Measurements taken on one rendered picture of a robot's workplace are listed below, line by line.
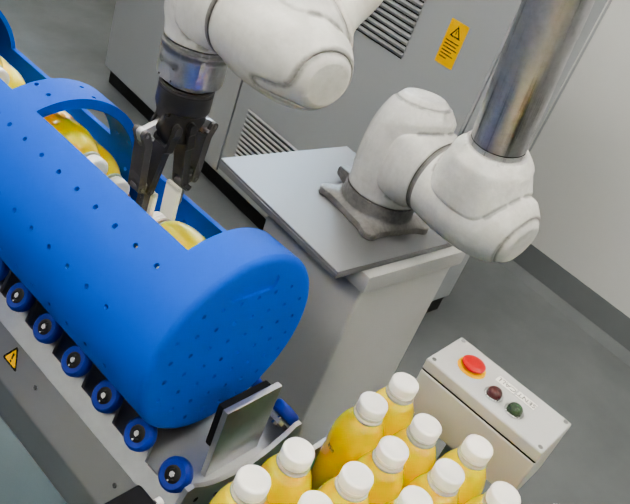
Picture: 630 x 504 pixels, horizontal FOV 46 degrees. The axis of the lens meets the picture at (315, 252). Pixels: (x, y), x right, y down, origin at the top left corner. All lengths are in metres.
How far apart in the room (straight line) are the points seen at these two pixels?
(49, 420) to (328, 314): 0.60
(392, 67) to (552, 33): 1.50
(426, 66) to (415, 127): 1.18
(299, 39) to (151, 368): 0.40
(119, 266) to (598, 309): 3.07
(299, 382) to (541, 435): 0.68
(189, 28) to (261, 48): 0.15
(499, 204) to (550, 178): 2.48
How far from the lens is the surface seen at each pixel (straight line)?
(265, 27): 0.81
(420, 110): 1.40
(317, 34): 0.80
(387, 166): 1.41
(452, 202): 1.32
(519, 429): 1.06
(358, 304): 1.44
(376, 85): 2.70
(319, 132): 2.90
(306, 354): 1.57
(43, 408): 1.15
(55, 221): 0.99
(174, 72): 0.97
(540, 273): 3.84
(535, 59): 1.20
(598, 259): 3.72
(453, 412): 1.09
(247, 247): 0.90
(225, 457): 1.03
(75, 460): 1.11
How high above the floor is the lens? 1.72
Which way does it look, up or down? 32 degrees down
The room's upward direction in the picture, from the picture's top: 22 degrees clockwise
